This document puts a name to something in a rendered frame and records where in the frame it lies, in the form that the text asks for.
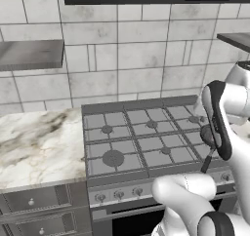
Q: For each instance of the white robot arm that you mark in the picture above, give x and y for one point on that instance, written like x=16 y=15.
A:
x=182 y=197

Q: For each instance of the grey gas hob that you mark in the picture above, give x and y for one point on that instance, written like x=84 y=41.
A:
x=130 y=139

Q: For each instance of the silver stove knob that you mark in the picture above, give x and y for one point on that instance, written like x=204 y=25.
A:
x=100 y=198
x=119 y=194
x=226 y=176
x=138 y=191

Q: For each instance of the black oven door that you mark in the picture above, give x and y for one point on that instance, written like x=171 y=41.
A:
x=130 y=225

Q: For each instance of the grey drawer front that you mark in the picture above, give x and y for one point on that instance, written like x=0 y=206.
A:
x=58 y=225
x=49 y=196

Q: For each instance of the white drawer knob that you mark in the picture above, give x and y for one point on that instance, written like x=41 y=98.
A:
x=41 y=230
x=31 y=201

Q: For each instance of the grey wall shelf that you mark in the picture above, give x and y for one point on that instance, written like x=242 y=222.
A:
x=29 y=54
x=236 y=40

